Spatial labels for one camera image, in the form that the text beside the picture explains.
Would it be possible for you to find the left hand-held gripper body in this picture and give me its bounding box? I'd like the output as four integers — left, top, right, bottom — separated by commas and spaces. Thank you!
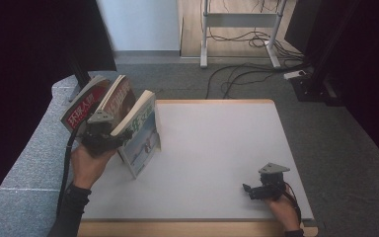
80, 110, 119, 158

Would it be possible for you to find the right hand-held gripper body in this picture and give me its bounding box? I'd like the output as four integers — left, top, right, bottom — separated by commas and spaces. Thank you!
257, 162, 291, 201

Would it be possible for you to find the white book green title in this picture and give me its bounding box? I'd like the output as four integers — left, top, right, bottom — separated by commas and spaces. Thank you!
111, 89, 162, 180

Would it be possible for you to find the red orange cover magazine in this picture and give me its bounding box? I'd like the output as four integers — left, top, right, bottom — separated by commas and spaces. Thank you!
98, 74, 138, 136

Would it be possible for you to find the portrait cover magazine red banner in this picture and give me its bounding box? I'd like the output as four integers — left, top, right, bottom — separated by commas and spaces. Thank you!
59, 75, 112, 134

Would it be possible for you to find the person's right hand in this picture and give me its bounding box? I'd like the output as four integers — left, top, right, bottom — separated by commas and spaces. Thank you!
265, 194, 302, 233

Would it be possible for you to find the person's left hand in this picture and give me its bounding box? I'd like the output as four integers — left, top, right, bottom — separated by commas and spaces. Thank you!
70, 143, 117, 191

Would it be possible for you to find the black curtain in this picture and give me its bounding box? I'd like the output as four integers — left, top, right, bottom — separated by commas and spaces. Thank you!
0, 0, 117, 218
284, 0, 379, 176

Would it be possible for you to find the white power strip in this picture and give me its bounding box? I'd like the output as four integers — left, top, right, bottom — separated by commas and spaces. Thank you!
283, 69, 308, 81

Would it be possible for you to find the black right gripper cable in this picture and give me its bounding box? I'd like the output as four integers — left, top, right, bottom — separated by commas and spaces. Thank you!
281, 182, 302, 225

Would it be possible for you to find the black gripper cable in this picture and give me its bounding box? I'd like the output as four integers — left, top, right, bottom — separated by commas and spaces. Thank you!
55, 119, 90, 220
281, 182, 302, 225

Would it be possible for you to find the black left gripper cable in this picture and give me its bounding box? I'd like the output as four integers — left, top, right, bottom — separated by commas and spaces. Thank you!
55, 119, 90, 220

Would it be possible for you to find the black stand with base plate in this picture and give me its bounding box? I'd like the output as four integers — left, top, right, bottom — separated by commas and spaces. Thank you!
66, 48, 92, 102
289, 0, 344, 107

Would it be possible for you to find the black floor cable bundle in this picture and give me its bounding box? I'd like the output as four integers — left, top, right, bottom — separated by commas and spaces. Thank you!
205, 61, 310, 101
206, 26, 305, 62

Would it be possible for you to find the white metal desk frame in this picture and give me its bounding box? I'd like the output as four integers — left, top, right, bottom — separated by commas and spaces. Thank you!
199, 0, 289, 69

